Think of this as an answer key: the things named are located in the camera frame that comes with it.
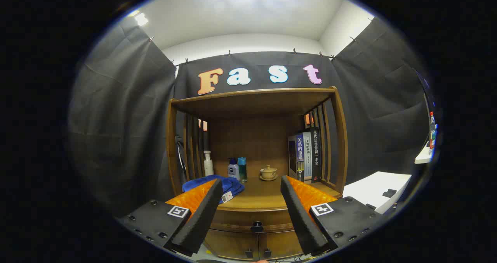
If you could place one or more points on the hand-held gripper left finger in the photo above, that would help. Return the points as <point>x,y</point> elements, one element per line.
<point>202,220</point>

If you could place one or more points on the teal slim bottle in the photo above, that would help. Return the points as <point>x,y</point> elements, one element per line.
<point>242,169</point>

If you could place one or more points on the white table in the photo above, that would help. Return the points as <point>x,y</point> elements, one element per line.
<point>369,189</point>

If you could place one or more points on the clear bottle red label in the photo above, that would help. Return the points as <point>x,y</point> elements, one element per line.
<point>432,134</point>

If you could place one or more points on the wooden cabinet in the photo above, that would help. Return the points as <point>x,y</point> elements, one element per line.
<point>252,138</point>

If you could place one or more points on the small ceiling light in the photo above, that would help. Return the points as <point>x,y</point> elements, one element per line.
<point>140,19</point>

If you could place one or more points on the pale spine book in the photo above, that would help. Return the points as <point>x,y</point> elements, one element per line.
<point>307,158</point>

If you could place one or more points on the beige lidded teacup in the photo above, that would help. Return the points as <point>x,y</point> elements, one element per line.
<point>268,173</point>

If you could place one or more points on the wooden drawer with black knob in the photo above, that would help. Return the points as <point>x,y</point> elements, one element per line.
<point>240,218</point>

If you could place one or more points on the black backdrop cloth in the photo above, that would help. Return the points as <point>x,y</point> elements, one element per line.
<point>116,119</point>

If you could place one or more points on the white pump bottle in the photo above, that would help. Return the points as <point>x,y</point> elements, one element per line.
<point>208,168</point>

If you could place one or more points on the white lotion bottle blue cap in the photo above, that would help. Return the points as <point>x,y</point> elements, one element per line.
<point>233,171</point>

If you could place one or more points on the small white shelf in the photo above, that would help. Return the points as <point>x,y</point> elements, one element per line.
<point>423,156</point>

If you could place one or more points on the blue folded towel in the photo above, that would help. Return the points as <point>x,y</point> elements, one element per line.
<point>229,185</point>

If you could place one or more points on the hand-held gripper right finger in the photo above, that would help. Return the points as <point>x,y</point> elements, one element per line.
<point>301,220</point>

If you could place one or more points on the wooden countertop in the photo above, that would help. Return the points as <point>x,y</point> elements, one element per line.
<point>260,195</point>

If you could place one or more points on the blue spine book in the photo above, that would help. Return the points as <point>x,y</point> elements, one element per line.
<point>299,154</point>

